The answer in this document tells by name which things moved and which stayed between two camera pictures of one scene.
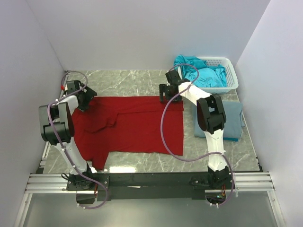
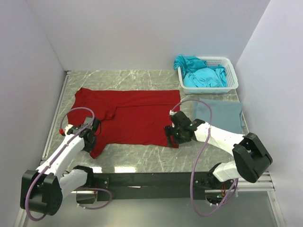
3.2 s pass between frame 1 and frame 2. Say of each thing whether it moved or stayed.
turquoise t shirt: stayed
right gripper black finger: moved
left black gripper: moved
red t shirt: moved
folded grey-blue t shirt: stayed
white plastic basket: stayed
